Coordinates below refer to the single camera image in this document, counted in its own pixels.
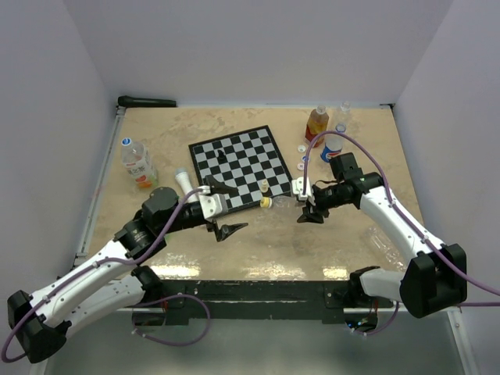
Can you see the white tube bottle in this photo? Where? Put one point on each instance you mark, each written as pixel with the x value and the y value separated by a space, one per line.
pixel 184 181

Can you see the black base frame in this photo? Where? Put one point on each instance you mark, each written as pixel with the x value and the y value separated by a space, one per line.
pixel 324 300

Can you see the blue cap tea bottle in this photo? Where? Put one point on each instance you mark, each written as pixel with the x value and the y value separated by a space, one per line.
pixel 136 159

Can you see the amber drink bottle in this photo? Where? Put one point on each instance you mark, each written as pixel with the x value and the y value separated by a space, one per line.
pixel 316 124

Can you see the clear crushed bottle right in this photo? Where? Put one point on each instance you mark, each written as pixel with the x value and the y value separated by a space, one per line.
pixel 383 250

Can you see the yellow cap clear bottle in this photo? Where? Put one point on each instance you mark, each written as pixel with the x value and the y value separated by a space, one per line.
pixel 286 205

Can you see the black chess piece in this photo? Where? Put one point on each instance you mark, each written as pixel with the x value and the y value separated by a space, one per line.
pixel 221 157

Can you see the white chess piece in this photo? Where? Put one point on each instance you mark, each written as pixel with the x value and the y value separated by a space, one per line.
pixel 264 186

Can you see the black white chessboard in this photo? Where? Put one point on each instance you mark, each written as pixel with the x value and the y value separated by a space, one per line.
pixel 252 156

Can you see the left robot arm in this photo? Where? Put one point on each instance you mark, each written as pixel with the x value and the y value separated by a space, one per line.
pixel 115 277

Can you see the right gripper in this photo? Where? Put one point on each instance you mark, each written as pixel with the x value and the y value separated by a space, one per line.
pixel 317 206

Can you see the pepsi label bottle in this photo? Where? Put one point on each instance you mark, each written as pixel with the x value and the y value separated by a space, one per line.
pixel 333 145

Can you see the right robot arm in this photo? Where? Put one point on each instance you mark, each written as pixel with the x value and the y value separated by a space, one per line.
pixel 431 280

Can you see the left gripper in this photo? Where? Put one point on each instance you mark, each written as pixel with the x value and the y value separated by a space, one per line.
pixel 224 230

